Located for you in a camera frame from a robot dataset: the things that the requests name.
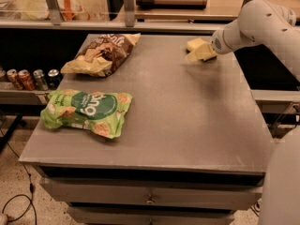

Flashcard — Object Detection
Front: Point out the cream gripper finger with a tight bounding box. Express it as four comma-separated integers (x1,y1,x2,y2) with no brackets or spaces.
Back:
186,52,199,63

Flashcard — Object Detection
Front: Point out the yellow sponge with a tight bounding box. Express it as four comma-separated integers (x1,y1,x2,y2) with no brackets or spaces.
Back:
187,37,218,62

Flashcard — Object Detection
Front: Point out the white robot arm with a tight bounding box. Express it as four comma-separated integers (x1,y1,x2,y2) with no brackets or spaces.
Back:
187,0,300,225

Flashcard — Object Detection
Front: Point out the brown chip bag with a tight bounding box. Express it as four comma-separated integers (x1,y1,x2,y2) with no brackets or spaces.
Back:
61,34,141,78

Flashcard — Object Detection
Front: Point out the green chip bag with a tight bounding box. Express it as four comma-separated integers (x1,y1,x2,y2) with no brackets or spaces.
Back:
40,89,132,139

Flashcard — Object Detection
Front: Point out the orange white bag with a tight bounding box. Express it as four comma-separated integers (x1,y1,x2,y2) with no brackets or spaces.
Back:
52,0,91,21

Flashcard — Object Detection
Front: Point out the dark blue soda can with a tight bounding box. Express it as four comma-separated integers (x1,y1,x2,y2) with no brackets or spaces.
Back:
48,69,62,88

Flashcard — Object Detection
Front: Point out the silver green soda can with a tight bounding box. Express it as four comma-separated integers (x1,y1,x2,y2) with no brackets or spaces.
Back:
33,69,49,91

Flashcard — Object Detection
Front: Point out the orange soda can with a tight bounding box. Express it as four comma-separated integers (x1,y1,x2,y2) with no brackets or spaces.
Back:
18,69,36,91

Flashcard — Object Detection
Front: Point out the upper grey drawer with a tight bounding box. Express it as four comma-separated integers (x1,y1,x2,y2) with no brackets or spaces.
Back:
40,177,262,210

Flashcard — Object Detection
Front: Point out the grey drawer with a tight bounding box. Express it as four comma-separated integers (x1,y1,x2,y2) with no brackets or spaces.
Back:
67,207,233,225
40,177,262,210

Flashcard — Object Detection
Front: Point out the red soda can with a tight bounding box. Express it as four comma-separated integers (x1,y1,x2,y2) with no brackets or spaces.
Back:
7,69,23,90

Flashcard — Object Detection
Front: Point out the lower grey drawer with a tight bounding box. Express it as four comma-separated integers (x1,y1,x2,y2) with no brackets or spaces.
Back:
67,207,233,225

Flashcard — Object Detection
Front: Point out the black floor cable left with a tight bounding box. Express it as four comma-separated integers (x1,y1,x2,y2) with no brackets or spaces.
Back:
0,122,38,225

